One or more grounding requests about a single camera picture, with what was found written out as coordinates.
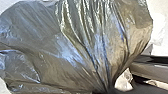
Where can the grey plastic bag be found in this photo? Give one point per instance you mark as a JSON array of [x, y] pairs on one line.
[[66, 50]]

